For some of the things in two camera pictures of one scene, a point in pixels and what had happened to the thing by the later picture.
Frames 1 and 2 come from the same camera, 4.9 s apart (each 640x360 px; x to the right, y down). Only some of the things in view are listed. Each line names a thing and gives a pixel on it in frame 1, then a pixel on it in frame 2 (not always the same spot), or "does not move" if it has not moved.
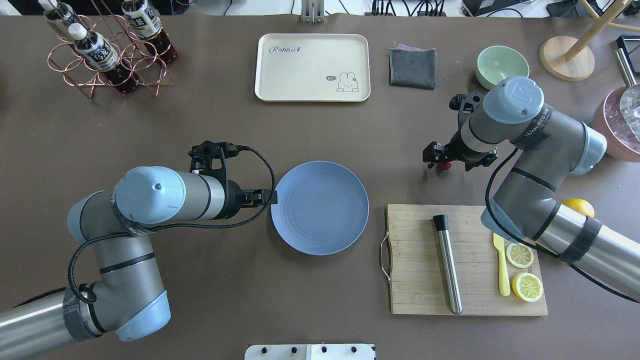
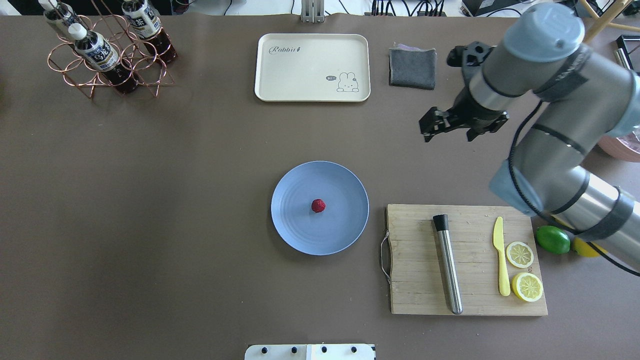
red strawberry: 444,166 to 318,205
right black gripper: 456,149 to 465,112
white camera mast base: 340,351 does not move
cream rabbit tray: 312,67 does not move
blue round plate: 322,208 does not move
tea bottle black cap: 146,24 does not move
